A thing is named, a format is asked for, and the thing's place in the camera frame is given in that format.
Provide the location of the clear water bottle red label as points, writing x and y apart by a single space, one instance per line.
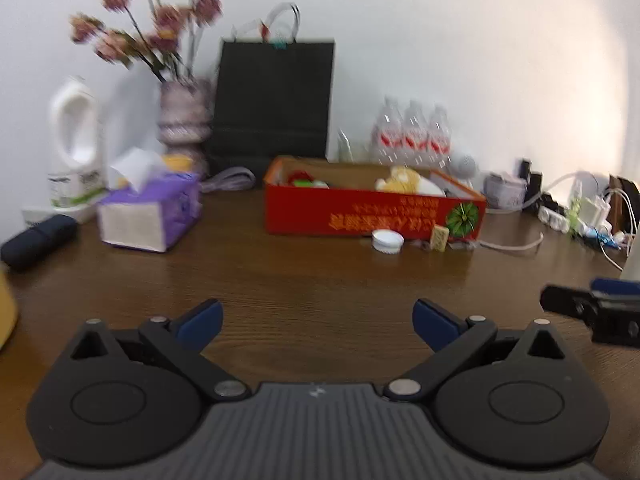
440 140
416 137
387 135

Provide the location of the green spray bottle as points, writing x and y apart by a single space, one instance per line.
577 202

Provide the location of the yellow container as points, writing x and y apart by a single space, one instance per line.
6 310

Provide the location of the red cardboard box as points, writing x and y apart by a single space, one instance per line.
320 212

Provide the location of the small black box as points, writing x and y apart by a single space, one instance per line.
524 169

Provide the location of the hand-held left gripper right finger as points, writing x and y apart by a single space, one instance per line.
437 325

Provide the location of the yellow plush toy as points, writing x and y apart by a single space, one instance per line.
407 180

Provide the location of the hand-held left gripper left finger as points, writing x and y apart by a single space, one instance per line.
197 325

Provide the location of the teal binder clip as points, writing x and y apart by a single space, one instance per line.
278 43

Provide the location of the tall black box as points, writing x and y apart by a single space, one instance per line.
535 187

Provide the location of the dark blue case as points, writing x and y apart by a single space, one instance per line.
37 240

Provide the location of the white round lid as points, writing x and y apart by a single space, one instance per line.
387 241

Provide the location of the glass cup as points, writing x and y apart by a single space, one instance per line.
355 150

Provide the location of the dried rose bouquet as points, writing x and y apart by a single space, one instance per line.
160 20

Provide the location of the white tin box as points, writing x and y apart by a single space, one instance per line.
505 190

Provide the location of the purple white ceramic vase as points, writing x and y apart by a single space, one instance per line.
184 115

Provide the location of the red knit item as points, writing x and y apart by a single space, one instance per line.
301 176

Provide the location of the dark brown object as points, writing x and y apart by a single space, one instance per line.
625 192

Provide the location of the white plastic jug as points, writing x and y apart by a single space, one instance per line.
75 160

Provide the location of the white power strip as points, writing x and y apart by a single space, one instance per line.
555 217

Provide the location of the purple tissue box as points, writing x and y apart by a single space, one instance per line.
150 215

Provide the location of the white extension socket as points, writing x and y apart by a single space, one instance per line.
40 215

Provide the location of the green tissue pack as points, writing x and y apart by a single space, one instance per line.
302 183

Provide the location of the yellow cup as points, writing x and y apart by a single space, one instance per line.
177 162

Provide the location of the white robot-shaped speaker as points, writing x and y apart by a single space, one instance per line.
462 167

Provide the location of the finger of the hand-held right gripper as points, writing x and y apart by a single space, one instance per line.
617 290
565 302

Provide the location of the black paper bag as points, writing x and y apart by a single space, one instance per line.
275 100

